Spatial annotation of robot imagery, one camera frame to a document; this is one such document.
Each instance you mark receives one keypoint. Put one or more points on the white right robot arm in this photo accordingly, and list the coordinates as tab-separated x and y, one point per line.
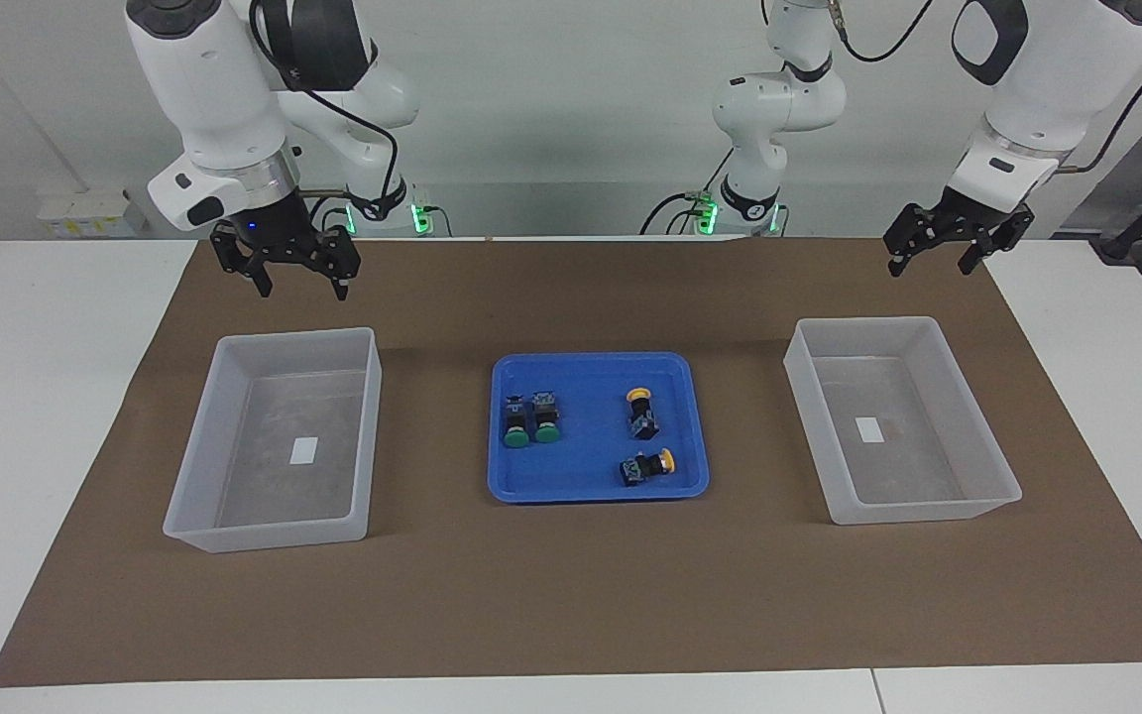
204	89

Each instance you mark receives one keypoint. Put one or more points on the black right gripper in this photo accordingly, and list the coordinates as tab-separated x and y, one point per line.
279	233

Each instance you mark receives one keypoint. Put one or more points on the yellow push button switch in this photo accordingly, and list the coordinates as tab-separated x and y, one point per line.
642	415
645	468

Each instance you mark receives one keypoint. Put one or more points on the green push button switch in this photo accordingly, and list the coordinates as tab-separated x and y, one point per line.
516	424
545	418

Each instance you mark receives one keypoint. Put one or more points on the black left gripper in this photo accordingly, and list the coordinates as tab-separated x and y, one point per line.
972	213

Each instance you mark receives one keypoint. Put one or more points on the blue plastic tray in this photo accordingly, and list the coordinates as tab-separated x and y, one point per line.
586	466

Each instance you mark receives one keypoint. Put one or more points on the white paper label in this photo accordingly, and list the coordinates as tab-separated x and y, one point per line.
868	429
304	451

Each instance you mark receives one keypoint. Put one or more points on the brown paper table mat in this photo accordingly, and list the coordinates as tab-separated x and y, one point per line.
571	595

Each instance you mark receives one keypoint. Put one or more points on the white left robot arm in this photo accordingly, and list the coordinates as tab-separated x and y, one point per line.
1037	89

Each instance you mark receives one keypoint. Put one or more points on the white power strip box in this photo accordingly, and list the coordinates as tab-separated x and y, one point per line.
85	213

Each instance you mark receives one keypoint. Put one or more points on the translucent plastic box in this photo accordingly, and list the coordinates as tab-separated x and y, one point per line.
274	496
913	476

